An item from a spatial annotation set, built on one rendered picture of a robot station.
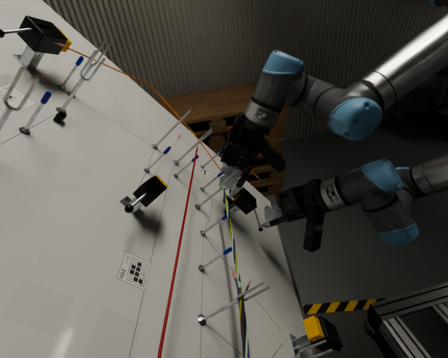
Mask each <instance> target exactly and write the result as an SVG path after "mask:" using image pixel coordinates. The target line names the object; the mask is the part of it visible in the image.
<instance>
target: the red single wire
mask: <svg viewBox="0 0 448 358"><path fill-rule="evenodd" d="M197 152H198V145H197V146H196V154H195V158H194V162H193V170H192V174H191V181H190V185H189V189H188V196H187V200H186V207H185V211H184V216H183V222H182V227H181V233H180V238H179V242H178V249H177V253H176V260H175V264H174V272H173V276H172V279H171V287H170V291H169V298H168V302H167V306H166V313H165V318H164V324H163V329H162V333H161V340H160V344H159V351H158V356H157V358H161V353H162V348H163V344H164V336H165V332H166V324H167V320H168V316H169V308H170V304H171V297H172V292H173V288H174V280H175V276H176V268H177V264H178V256H179V252H180V248H181V240H182V236H183V228H184V224H185V220H186V212H187V208H188V201H189V196H190V191H191V184H192V180H193V172H194V168H195V164H196V156H197Z"/></svg>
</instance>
